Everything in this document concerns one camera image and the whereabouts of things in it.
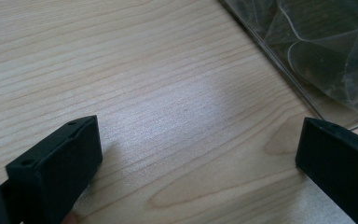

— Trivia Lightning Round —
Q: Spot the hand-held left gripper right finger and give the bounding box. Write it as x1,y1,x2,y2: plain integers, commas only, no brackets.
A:
295,117,358,224

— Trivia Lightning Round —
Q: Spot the clear plastic bag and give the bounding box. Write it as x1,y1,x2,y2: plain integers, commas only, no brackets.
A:
218,0,358,131

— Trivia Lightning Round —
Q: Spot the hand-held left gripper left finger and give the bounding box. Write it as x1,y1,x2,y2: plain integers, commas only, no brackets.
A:
0,115,103,224

